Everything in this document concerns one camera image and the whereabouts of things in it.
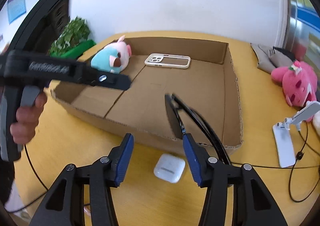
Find clear white phone case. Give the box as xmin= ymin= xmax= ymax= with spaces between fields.
xmin=144 ymin=53 xmax=191 ymax=69

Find brown cardboard box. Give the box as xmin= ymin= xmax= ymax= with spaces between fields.
xmin=51 ymin=35 xmax=243 ymax=154

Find blue pink plush toy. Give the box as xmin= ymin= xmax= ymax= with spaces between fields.
xmin=91 ymin=36 xmax=132 ymax=74

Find green covered table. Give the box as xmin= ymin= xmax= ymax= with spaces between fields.
xmin=50 ymin=39 xmax=96 ymax=59

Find person's left hand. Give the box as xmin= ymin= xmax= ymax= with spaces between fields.
xmin=10 ymin=92 xmax=47 ymax=145

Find grey cloth bag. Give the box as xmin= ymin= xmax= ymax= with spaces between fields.
xmin=251 ymin=43 xmax=303 ymax=74

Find white phone stand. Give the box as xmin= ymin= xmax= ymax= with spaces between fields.
xmin=272 ymin=100 xmax=320 ymax=169

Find blue wall poster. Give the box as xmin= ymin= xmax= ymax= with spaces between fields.
xmin=7 ymin=0 xmax=27 ymax=24

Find black sunglasses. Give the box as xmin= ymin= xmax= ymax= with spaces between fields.
xmin=164 ymin=93 xmax=231 ymax=165

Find person's left forearm black sleeve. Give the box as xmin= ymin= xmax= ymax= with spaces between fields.
xmin=0 ymin=159 xmax=15 ymax=205

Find pink strawberry plush toy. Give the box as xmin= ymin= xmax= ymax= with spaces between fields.
xmin=271 ymin=60 xmax=317 ymax=107

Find white earbuds case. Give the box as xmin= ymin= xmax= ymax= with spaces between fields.
xmin=153 ymin=153 xmax=185 ymax=183

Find black cable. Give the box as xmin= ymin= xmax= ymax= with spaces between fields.
xmin=10 ymin=115 xmax=320 ymax=214

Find potted green plant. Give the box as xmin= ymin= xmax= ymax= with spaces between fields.
xmin=49 ymin=17 xmax=91 ymax=56

